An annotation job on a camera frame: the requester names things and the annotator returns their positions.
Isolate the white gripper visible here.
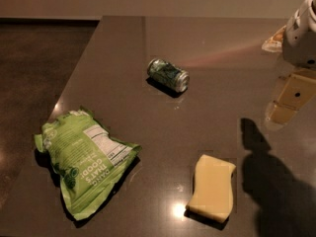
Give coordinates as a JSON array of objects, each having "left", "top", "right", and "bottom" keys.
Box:
[{"left": 266, "top": 0, "right": 316, "bottom": 126}]

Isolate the green soda can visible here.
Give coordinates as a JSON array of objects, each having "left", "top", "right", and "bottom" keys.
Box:
[{"left": 147, "top": 58, "right": 190, "bottom": 93}]

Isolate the small snack packet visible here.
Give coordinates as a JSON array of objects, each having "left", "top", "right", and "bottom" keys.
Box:
[{"left": 262, "top": 26, "right": 286, "bottom": 53}]

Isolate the yellow sponge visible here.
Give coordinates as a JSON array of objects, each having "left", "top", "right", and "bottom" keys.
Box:
[{"left": 186, "top": 154, "right": 236, "bottom": 223}]

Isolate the green snack bag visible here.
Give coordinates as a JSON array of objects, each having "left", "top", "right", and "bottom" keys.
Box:
[{"left": 35, "top": 109, "right": 141, "bottom": 221}]

